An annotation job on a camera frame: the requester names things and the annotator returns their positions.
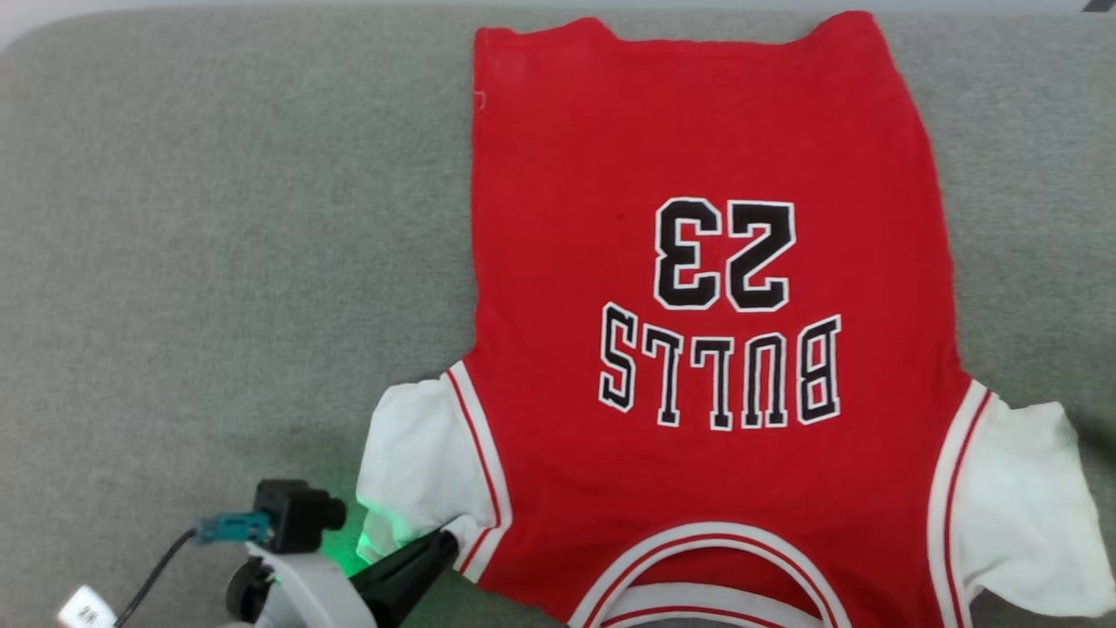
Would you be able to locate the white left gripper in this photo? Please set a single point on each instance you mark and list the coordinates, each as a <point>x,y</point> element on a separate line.
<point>309,593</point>

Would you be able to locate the red white Bulls jersey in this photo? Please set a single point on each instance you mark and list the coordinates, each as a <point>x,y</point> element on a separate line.
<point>697,131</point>

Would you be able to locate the grey fabric sofa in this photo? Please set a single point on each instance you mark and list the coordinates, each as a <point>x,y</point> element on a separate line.
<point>218,262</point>

